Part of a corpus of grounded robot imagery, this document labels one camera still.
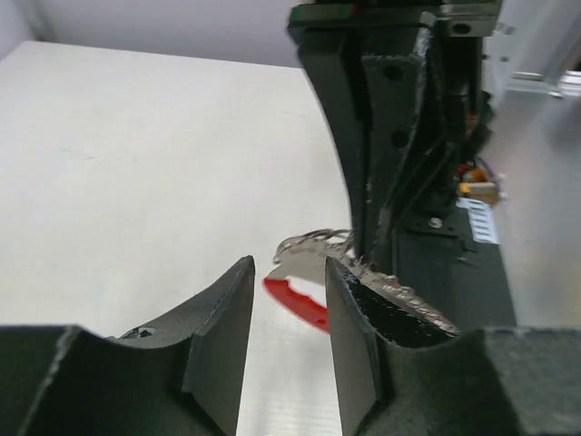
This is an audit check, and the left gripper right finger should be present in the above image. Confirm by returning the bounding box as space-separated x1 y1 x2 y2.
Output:
325 263 580 435

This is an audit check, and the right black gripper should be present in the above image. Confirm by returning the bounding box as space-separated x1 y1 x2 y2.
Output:
287 1 502 268

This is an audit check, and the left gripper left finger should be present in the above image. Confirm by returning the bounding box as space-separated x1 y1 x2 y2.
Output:
1 256 255 435

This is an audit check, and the red handled key organizer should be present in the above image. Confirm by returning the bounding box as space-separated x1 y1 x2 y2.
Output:
261 226 459 340

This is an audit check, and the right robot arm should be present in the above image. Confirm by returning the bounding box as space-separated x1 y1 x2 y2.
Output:
287 1 501 269

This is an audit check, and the right white cable duct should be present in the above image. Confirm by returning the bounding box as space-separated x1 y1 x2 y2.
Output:
457 198 498 245

